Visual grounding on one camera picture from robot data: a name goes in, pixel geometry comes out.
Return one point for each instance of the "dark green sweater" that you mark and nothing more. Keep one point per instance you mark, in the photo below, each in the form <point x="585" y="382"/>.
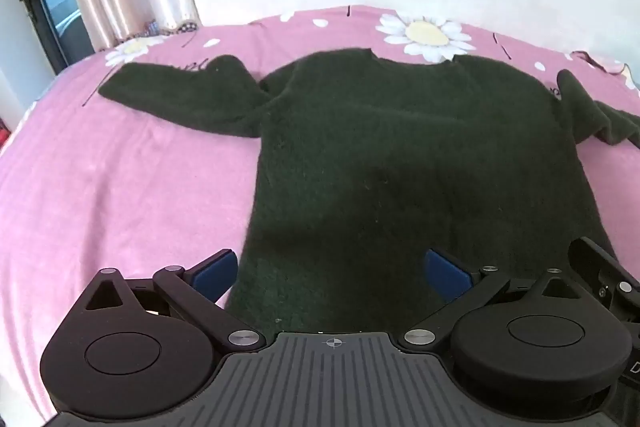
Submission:
<point x="400" y="157"/>

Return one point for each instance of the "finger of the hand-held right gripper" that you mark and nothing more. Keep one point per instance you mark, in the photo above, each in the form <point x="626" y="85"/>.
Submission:
<point x="602" y="274"/>

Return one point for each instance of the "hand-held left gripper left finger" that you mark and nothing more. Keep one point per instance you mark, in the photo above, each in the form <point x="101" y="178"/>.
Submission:
<point x="216" y="276"/>

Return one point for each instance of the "pink floral bed sheet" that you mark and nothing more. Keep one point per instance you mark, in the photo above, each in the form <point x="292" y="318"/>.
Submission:
<point x="125" y="187"/>

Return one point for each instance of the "pink patterned cloth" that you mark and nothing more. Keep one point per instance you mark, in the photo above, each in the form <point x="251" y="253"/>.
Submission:
<point x="607" y="68"/>

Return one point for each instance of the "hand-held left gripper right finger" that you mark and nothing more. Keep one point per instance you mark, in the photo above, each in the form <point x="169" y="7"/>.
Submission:
<point x="446" y="278"/>

